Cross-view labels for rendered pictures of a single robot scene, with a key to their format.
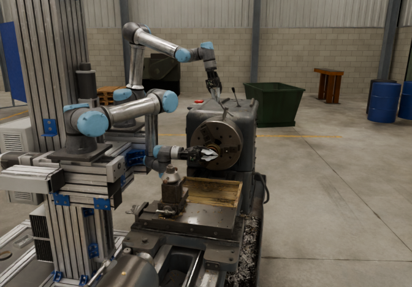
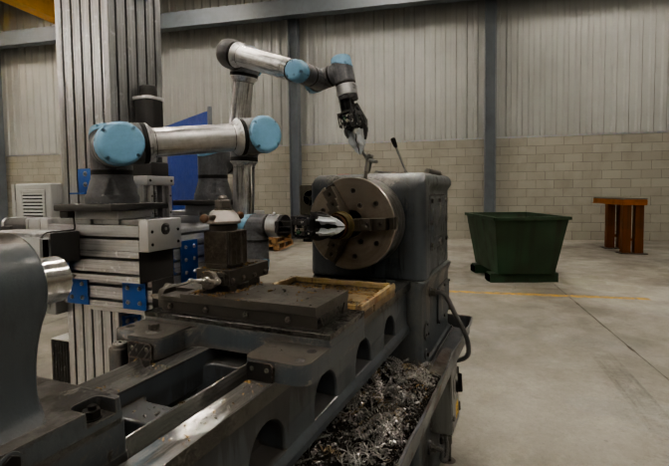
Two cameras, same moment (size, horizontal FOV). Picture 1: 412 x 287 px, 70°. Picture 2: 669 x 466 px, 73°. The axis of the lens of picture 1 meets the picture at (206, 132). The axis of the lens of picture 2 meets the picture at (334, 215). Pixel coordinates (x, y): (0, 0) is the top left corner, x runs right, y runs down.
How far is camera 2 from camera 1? 58 cm
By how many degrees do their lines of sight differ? 17
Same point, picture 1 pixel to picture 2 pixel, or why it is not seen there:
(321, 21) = (600, 125)
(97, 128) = (122, 148)
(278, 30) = (527, 141)
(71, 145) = (92, 189)
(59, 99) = not seen: hidden behind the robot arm
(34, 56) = (75, 73)
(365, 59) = not seen: outside the picture
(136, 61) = (238, 100)
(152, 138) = (242, 206)
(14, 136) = (35, 196)
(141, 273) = not seen: outside the picture
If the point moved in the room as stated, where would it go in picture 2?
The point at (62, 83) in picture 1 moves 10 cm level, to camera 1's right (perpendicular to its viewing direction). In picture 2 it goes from (108, 109) to (133, 108)
